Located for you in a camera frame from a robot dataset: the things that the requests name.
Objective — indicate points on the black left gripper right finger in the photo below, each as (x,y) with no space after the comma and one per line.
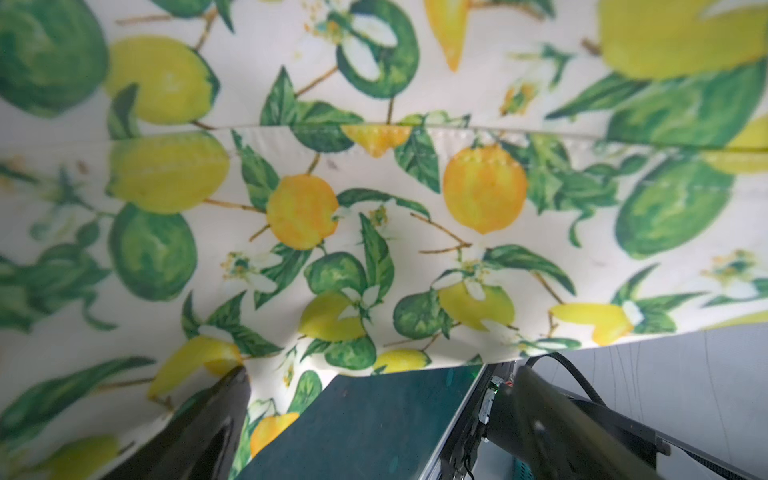
(560,441)

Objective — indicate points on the lemon print skirt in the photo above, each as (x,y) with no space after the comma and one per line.
(311,189)

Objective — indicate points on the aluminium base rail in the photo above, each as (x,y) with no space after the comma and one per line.
(456,452)

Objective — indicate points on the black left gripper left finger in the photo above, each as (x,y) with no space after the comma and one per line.
(201,443)

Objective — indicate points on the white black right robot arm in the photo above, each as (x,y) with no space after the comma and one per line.
(501,426)

